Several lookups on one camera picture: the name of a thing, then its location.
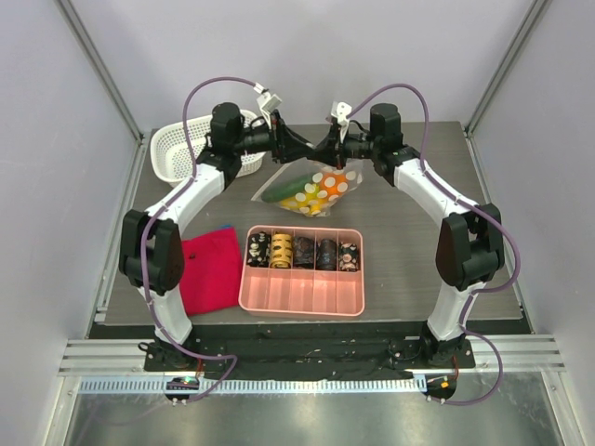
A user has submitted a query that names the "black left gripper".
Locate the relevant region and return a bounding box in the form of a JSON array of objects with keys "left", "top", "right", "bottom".
[{"left": 232, "top": 111, "right": 314, "bottom": 165}]

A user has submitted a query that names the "orange toy fruit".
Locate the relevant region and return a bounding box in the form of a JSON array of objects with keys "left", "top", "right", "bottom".
[{"left": 318, "top": 172, "right": 349, "bottom": 201}]

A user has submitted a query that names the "clear polka dot zip bag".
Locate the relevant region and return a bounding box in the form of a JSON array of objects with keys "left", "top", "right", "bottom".
[{"left": 251, "top": 159, "right": 364, "bottom": 217}]

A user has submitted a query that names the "green toy cucumber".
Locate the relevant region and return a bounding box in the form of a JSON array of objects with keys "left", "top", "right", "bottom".
[{"left": 260, "top": 175, "right": 311, "bottom": 203}]

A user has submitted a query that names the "yellow toy fruit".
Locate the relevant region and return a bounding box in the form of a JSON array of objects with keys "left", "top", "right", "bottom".
[{"left": 278, "top": 183, "right": 327, "bottom": 216}]

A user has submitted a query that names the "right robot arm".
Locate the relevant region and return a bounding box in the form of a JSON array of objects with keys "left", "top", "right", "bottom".
[{"left": 311, "top": 102, "right": 504, "bottom": 367}]

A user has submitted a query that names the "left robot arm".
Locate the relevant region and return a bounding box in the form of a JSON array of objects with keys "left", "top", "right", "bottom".
[{"left": 118, "top": 94, "right": 313, "bottom": 371}]

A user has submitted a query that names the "dark brown patterned cloth roll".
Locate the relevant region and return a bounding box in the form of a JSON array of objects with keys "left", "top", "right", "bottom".
[{"left": 293, "top": 236, "right": 315, "bottom": 269}]

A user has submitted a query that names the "yellow black cloth roll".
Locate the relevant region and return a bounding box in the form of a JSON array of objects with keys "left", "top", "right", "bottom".
[{"left": 270, "top": 233, "right": 293, "bottom": 269}]

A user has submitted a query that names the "dark floral rose cloth roll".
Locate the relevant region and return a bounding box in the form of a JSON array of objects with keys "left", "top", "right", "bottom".
[{"left": 337, "top": 242, "right": 360, "bottom": 272}]

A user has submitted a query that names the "black white dotted cloth roll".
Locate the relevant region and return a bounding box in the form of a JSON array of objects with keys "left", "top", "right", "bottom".
[{"left": 246, "top": 231, "right": 271, "bottom": 268}]

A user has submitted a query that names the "dark blue patterned cloth roll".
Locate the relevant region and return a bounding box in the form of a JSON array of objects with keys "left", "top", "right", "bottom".
[{"left": 316, "top": 238, "right": 337, "bottom": 271}]

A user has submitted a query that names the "white perforated plastic basket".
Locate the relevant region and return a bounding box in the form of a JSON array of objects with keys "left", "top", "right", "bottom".
[{"left": 152, "top": 110, "right": 266, "bottom": 182}]

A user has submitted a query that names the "pink divided organizer tray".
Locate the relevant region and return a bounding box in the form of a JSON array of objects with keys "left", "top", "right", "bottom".
[{"left": 237, "top": 225, "right": 366, "bottom": 319}]

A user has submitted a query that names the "red folded cloth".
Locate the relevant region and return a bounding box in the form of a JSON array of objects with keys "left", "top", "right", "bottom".
[{"left": 179, "top": 226, "right": 243, "bottom": 316}]

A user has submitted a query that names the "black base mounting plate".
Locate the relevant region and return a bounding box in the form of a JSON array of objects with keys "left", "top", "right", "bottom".
[{"left": 138, "top": 337, "right": 475, "bottom": 381}]

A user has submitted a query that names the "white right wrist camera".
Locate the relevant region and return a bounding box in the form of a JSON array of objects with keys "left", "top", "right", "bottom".
[{"left": 330, "top": 101, "right": 352, "bottom": 138}]

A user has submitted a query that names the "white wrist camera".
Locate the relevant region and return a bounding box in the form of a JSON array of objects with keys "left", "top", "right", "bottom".
[
  {"left": 253, "top": 83, "right": 282, "bottom": 127},
  {"left": 330, "top": 101, "right": 352, "bottom": 138}
]

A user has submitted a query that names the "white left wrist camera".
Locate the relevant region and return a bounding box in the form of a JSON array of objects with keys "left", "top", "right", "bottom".
[{"left": 253, "top": 83, "right": 282, "bottom": 127}]

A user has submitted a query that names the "aluminium frame rail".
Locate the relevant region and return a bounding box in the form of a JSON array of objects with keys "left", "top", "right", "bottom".
[{"left": 59, "top": 334, "right": 565, "bottom": 381}]

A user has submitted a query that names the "white slotted cable duct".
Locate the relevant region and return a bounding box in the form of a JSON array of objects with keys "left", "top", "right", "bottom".
[{"left": 78, "top": 375, "right": 427, "bottom": 396}]

